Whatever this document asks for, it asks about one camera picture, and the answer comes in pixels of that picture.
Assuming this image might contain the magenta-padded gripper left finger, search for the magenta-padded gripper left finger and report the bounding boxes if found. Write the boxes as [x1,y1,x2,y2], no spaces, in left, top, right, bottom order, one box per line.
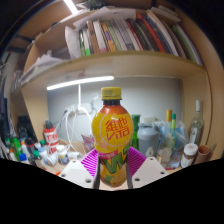
[59,148,101,190]

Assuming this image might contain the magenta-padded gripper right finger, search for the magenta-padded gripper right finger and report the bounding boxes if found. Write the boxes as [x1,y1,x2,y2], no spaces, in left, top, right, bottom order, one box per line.
[125,146,169,190]

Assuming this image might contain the yellow drink bottle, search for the yellow drink bottle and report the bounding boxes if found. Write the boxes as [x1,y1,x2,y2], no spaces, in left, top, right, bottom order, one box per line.
[91,86,135,188]

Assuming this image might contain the grey shaker bottle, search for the grey shaker bottle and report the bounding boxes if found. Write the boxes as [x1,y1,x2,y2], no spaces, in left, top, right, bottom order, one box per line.
[137,122,160,158]

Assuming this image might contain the brown jar white lid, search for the brown jar white lid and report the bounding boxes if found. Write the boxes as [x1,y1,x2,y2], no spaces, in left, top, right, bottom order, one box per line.
[180,143,199,169]

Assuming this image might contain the red and white canister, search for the red and white canister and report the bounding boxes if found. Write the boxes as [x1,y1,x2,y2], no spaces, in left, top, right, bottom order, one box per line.
[43,120,60,154]

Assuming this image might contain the brown mug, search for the brown mug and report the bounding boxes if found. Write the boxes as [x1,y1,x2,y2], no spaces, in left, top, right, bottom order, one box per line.
[193,143,218,165]

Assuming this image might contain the yellow-capped bottle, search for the yellow-capped bottle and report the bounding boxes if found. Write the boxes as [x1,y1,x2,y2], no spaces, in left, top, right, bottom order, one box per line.
[165,109,174,135]

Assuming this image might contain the clear glass bottle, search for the clear glass bottle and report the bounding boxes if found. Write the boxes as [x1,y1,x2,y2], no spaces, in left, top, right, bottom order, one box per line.
[189,99,205,147]

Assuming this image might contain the black appliance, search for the black appliance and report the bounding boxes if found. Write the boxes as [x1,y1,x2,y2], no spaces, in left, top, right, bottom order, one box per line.
[16,114,38,143]

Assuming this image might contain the white LED light bar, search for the white LED light bar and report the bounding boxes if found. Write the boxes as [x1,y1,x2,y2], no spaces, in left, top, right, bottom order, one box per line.
[46,75,115,92]
[63,0,79,15]

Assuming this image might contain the white wall power socket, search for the white wall power socket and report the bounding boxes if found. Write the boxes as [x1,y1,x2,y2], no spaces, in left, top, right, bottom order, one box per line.
[68,102,93,116]

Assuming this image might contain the white cable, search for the white cable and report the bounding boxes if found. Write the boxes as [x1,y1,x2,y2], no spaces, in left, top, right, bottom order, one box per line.
[63,84,94,153]

